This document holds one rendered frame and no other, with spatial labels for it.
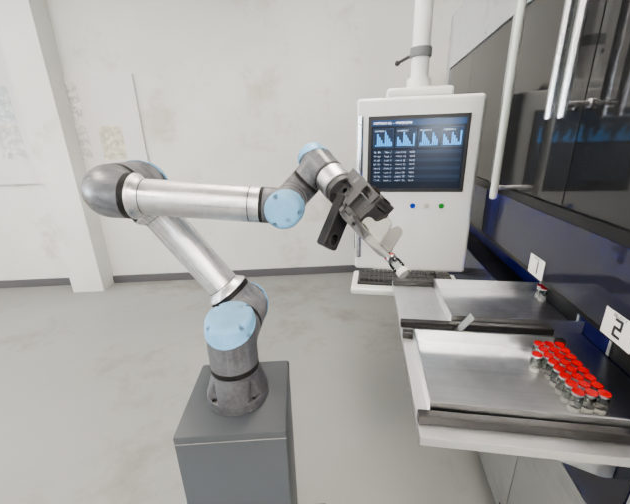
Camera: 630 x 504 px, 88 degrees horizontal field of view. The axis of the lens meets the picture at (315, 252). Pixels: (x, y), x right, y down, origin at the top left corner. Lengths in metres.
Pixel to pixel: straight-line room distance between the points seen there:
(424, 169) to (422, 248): 0.35
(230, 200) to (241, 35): 2.87
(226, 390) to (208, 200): 0.44
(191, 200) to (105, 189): 0.17
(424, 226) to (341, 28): 2.34
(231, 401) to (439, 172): 1.16
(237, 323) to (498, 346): 0.66
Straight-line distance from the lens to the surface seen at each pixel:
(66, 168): 3.75
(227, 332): 0.76
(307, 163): 0.78
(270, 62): 3.41
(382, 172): 1.48
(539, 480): 1.30
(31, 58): 3.83
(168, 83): 3.56
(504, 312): 1.17
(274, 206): 0.64
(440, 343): 0.95
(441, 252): 1.59
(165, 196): 0.72
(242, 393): 0.85
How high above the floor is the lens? 1.40
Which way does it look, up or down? 19 degrees down
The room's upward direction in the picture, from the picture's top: 2 degrees counter-clockwise
